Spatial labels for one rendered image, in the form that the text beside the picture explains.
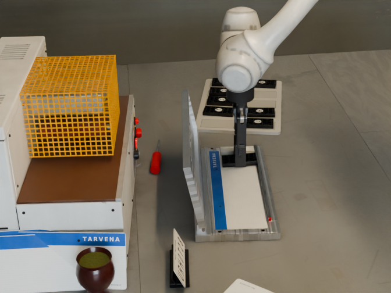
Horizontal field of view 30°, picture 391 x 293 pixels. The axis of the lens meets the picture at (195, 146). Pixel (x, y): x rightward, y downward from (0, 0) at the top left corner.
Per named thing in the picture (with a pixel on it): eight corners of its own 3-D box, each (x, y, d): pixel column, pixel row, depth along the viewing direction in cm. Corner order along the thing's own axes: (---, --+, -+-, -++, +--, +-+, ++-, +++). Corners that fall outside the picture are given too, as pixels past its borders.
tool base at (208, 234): (280, 239, 178) (280, 227, 176) (195, 242, 177) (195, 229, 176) (261, 152, 216) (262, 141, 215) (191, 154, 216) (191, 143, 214)
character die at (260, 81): (275, 88, 254) (275, 85, 254) (247, 87, 256) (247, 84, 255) (276, 83, 258) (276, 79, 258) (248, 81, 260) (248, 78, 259)
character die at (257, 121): (273, 128, 227) (273, 125, 227) (241, 128, 228) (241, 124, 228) (273, 121, 232) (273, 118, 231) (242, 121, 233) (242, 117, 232)
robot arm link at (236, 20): (221, 57, 198) (217, 76, 186) (221, 1, 190) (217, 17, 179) (261, 57, 197) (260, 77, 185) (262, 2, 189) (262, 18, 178)
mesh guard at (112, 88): (113, 155, 173) (108, 91, 165) (27, 157, 173) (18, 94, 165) (120, 113, 193) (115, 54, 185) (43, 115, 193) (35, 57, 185)
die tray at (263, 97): (280, 135, 226) (280, 132, 225) (194, 132, 229) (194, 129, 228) (281, 83, 261) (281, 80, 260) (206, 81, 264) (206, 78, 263)
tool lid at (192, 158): (190, 167, 167) (182, 168, 167) (208, 232, 176) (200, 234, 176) (187, 88, 206) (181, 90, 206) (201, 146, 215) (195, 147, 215)
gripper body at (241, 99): (255, 90, 192) (255, 122, 196) (252, 78, 199) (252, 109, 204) (227, 92, 192) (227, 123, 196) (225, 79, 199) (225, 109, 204)
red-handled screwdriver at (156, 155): (160, 174, 206) (159, 165, 205) (150, 174, 206) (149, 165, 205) (163, 144, 222) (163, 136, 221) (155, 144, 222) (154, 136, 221)
